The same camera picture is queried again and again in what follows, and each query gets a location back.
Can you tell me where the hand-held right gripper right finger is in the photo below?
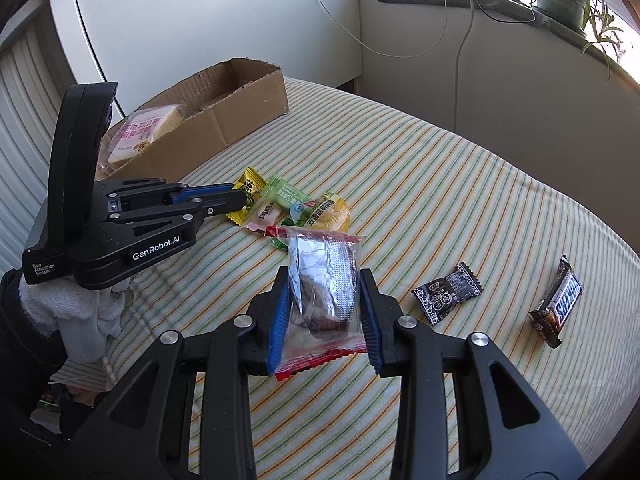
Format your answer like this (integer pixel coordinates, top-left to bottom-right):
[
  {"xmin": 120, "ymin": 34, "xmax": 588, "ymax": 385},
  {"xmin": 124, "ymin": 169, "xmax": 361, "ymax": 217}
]
[{"xmin": 357, "ymin": 269, "xmax": 591, "ymax": 480}]

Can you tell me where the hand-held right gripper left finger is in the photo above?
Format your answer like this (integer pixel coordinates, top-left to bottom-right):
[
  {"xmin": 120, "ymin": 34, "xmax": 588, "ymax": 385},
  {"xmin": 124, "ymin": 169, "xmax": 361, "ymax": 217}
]
[{"xmin": 60, "ymin": 265, "xmax": 292, "ymax": 480}]

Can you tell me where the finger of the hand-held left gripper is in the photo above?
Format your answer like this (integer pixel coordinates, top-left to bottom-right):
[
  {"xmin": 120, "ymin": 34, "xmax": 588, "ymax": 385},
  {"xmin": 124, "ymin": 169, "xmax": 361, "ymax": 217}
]
[
  {"xmin": 191, "ymin": 192, "xmax": 253, "ymax": 222},
  {"xmin": 166, "ymin": 183, "xmax": 241, "ymax": 207}
]

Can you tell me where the yellow candy packet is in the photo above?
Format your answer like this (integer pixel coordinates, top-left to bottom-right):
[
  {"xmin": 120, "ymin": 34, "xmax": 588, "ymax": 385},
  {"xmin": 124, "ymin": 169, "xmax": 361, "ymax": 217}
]
[{"xmin": 226, "ymin": 167, "xmax": 266, "ymax": 225}]

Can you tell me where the clear packet with dark snack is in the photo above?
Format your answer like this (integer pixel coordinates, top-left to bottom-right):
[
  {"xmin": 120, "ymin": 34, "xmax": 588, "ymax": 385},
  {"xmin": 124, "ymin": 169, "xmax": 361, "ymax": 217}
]
[{"xmin": 272, "ymin": 226, "xmax": 368, "ymax": 380}]

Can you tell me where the brown cardboard box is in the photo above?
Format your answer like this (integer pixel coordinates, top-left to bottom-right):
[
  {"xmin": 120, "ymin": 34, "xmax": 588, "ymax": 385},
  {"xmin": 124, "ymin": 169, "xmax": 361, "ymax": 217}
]
[{"xmin": 95, "ymin": 57, "xmax": 290, "ymax": 181}]

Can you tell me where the pink white bread packet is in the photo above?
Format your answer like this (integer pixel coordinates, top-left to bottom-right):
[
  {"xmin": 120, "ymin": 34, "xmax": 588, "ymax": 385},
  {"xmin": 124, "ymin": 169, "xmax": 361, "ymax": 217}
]
[{"xmin": 107, "ymin": 104, "xmax": 186, "ymax": 171}]

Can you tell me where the person's left forearm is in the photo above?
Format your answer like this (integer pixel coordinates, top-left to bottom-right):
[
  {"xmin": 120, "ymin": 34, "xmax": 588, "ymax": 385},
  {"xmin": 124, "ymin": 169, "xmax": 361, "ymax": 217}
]
[{"xmin": 0, "ymin": 270, "xmax": 68, "ymax": 441}]

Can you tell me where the person's left hand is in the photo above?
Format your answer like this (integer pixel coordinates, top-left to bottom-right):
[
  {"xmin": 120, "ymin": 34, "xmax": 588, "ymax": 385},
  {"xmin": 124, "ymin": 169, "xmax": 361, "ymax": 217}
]
[{"xmin": 19, "ymin": 277, "xmax": 132, "ymax": 363}]

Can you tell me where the pink white candy packet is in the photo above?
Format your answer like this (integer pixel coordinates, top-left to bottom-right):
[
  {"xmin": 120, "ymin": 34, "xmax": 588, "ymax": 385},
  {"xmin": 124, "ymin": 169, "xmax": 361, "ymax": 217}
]
[{"xmin": 245, "ymin": 205, "xmax": 286, "ymax": 233}]

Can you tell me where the light green candy packet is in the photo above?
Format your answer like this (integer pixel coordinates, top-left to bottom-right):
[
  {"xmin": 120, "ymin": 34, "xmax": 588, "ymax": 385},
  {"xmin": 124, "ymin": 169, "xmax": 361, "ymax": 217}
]
[{"xmin": 260, "ymin": 175, "xmax": 313, "ymax": 211}]

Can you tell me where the green red snack packet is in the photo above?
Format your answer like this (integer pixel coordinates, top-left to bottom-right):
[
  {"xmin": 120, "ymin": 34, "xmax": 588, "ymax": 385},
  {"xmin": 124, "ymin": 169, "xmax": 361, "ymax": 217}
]
[{"xmin": 265, "ymin": 225, "xmax": 291, "ymax": 252}]

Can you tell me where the small black patterned packet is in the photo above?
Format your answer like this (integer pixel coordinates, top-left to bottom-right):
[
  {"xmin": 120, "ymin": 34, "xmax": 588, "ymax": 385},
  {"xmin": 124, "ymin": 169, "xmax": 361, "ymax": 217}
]
[{"xmin": 411, "ymin": 261, "xmax": 485, "ymax": 326}]

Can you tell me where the yellow snack packet green label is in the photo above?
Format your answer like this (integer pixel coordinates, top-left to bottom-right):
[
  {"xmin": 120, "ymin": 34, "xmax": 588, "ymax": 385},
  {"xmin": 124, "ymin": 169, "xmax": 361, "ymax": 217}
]
[{"xmin": 282, "ymin": 191, "xmax": 351, "ymax": 233}]

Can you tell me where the striped bed sheet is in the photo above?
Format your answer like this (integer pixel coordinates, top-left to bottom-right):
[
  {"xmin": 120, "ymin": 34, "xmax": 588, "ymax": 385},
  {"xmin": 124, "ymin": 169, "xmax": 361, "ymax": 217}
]
[{"xmin": 50, "ymin": 77, "xmax": 640, "ymax": 480}]

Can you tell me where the white wardrobe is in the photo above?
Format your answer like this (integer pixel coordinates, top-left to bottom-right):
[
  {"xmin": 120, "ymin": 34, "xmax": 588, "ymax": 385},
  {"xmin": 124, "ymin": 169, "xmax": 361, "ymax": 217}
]
[{"xmin": 47, "ymin": 0, "xmax": 363, "ymax": 111}]

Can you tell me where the brown chocolate bar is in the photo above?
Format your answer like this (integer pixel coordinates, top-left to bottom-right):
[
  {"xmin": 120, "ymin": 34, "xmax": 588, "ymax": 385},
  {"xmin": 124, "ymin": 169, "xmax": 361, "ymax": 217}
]
[{"xmin": 528, "ymin": 255, "xmax": 585, "ymax": 350}]

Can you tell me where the white cable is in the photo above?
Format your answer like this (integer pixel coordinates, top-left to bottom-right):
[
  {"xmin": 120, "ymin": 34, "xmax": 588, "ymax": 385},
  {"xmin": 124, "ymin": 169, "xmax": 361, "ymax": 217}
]
[{"xmin": 300, "ymin": 0, "xmax": 451, "ymax": 59}]

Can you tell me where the grey cable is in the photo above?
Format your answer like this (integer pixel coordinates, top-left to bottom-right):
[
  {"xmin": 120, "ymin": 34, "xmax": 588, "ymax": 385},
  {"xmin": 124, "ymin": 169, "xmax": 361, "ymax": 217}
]
[{"xmin": 451, "ymin": 0, "xmax": 476, "ymax": 131}]

